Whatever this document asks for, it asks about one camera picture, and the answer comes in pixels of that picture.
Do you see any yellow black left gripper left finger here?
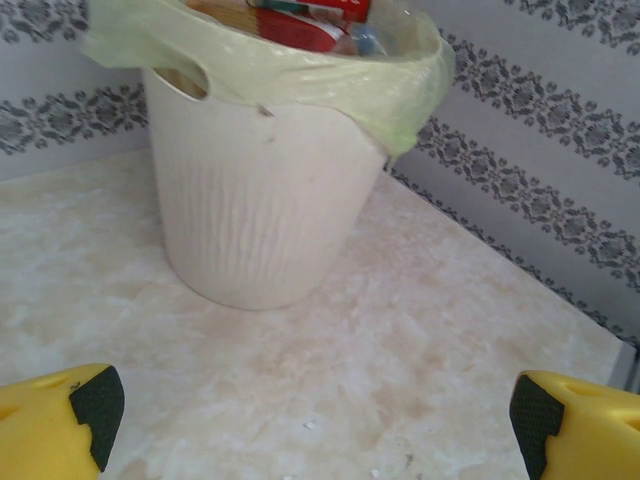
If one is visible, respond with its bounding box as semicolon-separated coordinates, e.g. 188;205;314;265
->
0;364;125;480

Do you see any cola bottle red label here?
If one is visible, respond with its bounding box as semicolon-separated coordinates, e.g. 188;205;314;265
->
279;0;374;21

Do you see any white plastic bin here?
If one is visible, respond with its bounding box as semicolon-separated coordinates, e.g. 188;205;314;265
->
142;69;389;312

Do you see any yellow-green bin liner bag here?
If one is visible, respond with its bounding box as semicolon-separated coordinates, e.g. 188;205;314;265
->
82;0;457;157

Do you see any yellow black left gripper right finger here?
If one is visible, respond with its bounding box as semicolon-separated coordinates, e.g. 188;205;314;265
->
509;370;640;480

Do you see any clear bottle blue purple print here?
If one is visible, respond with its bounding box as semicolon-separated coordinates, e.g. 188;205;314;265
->
347;9;431;59

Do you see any tea bottle red yellow label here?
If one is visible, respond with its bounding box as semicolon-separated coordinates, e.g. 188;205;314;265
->
187;0;351;54

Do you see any aluminium right side rail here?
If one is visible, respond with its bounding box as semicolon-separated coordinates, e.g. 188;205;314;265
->
617;339;640;396

